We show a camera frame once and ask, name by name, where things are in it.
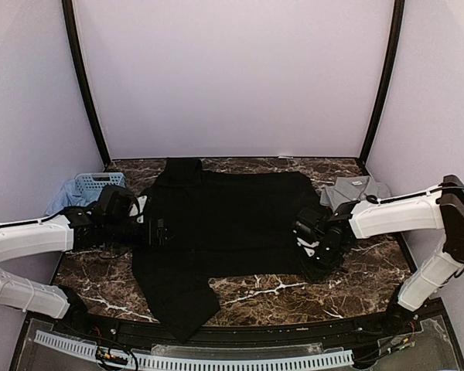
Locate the left black frame post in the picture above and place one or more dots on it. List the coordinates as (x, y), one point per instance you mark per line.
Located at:
(82, 80)

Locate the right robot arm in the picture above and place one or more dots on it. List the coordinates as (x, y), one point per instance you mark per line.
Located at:
(326, 239)

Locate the light blue plastic basket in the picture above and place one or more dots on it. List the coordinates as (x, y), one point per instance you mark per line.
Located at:
(90, 185)

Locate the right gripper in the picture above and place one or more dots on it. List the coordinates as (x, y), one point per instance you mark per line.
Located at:
(312, 272)

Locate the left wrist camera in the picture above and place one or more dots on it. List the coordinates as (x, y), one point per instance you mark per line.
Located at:
(114, 203)

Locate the right acrylic base plate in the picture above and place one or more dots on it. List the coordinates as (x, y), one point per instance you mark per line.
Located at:
(430, 349)

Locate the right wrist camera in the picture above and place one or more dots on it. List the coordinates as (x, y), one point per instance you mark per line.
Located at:
(309, 225)

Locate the acrylic base plate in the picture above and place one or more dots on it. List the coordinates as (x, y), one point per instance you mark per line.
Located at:
(40, 348)
(430, 349)

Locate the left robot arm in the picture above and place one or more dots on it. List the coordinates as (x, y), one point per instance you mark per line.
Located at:
(68, 230)

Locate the right black frame post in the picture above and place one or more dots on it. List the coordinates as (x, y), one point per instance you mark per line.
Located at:
(384, 84)

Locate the black frame post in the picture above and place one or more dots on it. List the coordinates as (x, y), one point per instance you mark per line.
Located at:
(82, 80)
(384, 84)

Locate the grey folded shirt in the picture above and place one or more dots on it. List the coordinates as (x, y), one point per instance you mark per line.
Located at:
(350, 189)

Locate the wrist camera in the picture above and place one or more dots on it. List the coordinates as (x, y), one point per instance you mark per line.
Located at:
(114, 203)
(309, 225)

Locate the black long sleeve shirt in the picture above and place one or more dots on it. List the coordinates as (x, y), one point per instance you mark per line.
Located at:
(225, 225)

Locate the black front rail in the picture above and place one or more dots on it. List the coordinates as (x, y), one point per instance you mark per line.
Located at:
(358, 331)

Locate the white slotted cable duct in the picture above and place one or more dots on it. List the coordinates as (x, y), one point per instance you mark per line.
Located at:
(173, 357)

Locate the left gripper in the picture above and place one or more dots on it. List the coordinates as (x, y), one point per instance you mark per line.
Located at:
(157, 239)

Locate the light blue shirt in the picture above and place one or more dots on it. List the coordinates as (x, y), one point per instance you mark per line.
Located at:
(69, 195)

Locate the left acrylic base plate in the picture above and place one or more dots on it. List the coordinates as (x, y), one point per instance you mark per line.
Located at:
(40, 348)

